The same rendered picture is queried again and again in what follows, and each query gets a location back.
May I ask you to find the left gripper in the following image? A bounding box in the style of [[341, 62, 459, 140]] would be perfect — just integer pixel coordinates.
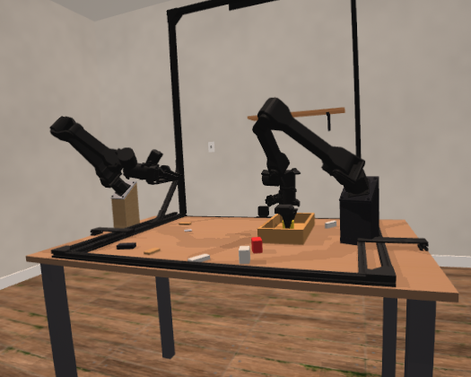
[[275, 187, 300, 229]]

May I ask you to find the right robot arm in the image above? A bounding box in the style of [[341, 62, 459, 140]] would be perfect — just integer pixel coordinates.
[[50, 116, 163, 196]]

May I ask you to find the red block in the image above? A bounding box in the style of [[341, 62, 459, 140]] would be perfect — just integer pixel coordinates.
[[251, 237, 263, 253]]

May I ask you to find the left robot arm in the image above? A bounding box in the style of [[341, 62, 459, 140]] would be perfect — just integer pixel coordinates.
[[252, 97, 370, 197]]

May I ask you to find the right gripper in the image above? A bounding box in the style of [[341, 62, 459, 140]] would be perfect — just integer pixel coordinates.
[[137, 163, 184, 185]]

